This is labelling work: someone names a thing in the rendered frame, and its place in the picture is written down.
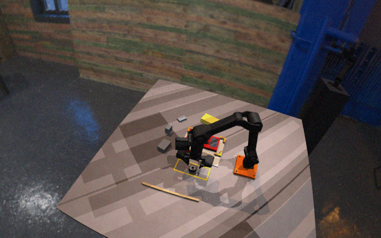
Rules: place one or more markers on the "yellow block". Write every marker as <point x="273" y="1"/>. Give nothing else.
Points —
<point x="208" y="119"/>

